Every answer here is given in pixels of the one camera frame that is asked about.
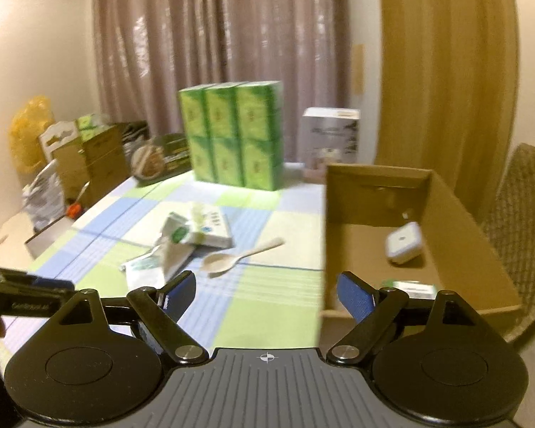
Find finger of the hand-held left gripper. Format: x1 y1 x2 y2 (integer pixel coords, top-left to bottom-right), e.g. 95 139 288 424
0 265 76 296

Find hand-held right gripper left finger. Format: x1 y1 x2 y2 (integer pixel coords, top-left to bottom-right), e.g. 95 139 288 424
49 272 208 364

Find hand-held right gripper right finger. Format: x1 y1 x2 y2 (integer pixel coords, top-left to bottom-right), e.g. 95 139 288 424
326 271 478 365

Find white rounded case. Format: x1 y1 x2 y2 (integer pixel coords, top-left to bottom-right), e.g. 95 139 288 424
386 222 422 265

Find cardboard box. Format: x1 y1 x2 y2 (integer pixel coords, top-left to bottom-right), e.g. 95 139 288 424
321 164 524 322

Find desktop with checked tablecloth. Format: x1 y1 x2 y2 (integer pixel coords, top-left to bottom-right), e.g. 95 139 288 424
0 163 328 366

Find white and green paper packets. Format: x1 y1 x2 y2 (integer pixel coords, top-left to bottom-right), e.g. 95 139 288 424
119 245 193 290

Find beige spoon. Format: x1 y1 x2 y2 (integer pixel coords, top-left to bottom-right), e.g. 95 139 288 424
203 238 285 277

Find green and silver pouch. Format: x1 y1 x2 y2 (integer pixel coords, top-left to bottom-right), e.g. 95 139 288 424
159 212 193 253

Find green and white medicine box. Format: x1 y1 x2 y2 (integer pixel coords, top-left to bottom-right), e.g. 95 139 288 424
191 203 233 249

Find silver plastic bag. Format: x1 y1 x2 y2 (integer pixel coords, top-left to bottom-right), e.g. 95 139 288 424
22 160 67 231

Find brown cardboard boxes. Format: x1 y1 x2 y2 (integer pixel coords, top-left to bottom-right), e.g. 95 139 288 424
40 118 132 203

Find dark green food box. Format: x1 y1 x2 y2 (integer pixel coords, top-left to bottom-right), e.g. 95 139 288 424
131 133 192 187

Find yellow plastic bag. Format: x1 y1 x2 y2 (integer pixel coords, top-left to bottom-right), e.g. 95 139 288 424
9 96 56 172

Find white humidifier box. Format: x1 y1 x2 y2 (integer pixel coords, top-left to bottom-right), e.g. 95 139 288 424
301 108 361 183

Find bundle of green tissue packs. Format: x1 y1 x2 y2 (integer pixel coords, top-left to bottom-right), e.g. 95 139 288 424
178 81 284 192

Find black striped box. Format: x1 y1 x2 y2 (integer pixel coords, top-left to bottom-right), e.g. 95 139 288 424
122 120 151 144

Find green tissue box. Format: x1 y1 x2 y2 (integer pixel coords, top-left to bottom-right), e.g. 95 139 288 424
76 113 108 139

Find wooden door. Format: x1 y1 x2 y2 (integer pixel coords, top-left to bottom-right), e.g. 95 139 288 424
374 0 518 170

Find pinkish brown curtain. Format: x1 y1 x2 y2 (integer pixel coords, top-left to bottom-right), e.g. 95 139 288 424
93 0 353 165

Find orange handled scissors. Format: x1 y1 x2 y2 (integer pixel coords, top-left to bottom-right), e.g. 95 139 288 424
66 180 92 218

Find wooden wall strip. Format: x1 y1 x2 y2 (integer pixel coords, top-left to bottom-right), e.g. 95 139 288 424
352 45 365 95

